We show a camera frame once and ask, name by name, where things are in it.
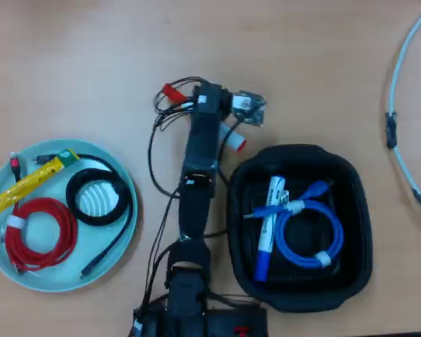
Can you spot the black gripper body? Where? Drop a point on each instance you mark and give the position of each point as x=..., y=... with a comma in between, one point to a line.
x=210, y=100

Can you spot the white pen with red cap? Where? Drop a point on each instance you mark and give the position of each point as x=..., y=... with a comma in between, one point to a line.
x=233, y=139

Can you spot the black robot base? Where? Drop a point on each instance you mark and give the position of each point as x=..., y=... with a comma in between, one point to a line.
x=231, y=323

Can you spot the pale green bowl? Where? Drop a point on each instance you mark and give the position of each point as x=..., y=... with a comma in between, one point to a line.
x=101, y=245

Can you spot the white marker with blue cap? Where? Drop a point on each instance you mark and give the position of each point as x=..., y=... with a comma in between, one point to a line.
x=266, y=235

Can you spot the black storage case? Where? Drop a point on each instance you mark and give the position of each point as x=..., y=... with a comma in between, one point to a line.
x=354, y=228

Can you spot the yellow sachet stick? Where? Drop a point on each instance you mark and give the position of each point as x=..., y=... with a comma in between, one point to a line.
x=24, y=184

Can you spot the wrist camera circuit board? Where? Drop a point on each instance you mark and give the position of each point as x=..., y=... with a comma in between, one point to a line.
x=248, y=106

